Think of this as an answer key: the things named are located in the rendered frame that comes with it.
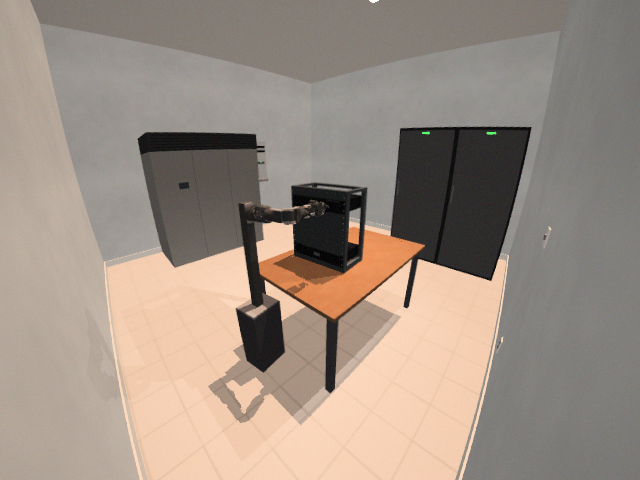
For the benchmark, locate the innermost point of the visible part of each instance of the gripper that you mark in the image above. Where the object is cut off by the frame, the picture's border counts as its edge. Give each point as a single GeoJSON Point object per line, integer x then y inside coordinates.
{"type": "Point", "coordinates": [319, 209]}

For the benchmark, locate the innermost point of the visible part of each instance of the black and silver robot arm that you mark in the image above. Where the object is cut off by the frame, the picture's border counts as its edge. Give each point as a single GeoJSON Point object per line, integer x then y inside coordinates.
{"type": "Point", "coordinates": [289, 215]}

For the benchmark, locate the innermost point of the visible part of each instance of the black server rack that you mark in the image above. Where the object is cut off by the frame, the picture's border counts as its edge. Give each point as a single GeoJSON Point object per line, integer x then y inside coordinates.
{"type": "Point", "coordinates": [324, 240]}

